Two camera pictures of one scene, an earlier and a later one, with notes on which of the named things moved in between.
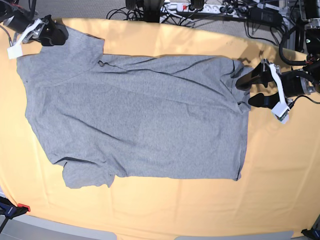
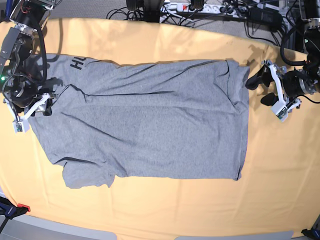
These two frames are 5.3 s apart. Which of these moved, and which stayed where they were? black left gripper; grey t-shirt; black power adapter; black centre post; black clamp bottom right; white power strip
Moved: black left gripper; grey t-shirt
Stayed: white power strip; black clamp bottom right; black power adapter; black centre post
